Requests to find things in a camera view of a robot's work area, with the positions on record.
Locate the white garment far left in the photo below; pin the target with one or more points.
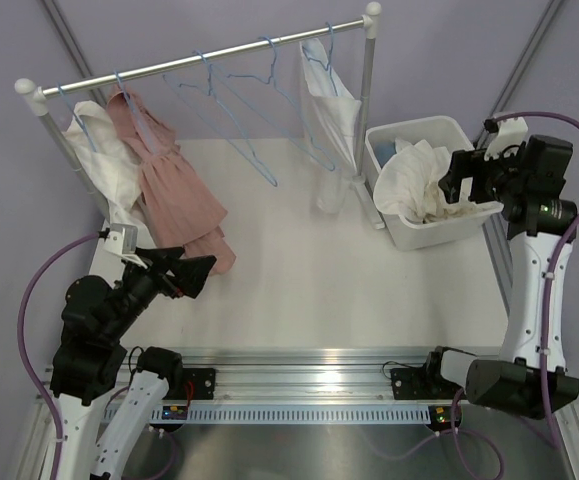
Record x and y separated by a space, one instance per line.
113 169

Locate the blue wire hanger of pink dress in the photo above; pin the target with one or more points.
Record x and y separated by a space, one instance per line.
142 127

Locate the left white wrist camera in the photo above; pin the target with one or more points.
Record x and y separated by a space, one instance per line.
121 241

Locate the blue wire hanger right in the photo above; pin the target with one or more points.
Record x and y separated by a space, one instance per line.
318 67

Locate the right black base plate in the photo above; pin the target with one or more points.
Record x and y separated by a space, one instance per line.
413 383

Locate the white skirt on right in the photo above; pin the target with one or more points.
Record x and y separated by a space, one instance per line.
329 132

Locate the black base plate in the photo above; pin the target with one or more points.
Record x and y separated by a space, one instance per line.
413 383
193 384

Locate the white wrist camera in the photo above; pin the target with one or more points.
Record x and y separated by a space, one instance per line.
121 241
508 135

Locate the white ruffled dress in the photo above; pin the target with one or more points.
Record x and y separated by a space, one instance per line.
408 186

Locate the white plastic basket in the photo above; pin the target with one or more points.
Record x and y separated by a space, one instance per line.
437 131

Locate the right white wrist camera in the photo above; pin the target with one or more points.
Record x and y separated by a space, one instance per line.
508 135

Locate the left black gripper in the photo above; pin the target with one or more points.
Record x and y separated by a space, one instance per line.
189 273

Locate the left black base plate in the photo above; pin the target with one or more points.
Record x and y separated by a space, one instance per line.
193 384

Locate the blue denim skirt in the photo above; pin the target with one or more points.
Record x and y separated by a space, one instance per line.
384 151

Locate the pink dress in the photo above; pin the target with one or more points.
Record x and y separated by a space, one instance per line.
180 208

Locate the blue wire hanger far left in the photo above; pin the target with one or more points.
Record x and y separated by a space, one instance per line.
76 118

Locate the aluminium mounting rail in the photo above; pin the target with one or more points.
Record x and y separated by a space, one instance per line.
302 376

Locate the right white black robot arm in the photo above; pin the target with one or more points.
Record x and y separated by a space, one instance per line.
529 376

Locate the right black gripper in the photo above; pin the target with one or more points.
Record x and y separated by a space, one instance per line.
474 165

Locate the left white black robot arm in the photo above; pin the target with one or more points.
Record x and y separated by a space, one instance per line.
86 365

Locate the white slotted cable duct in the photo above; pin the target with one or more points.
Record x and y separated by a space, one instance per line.
291 415

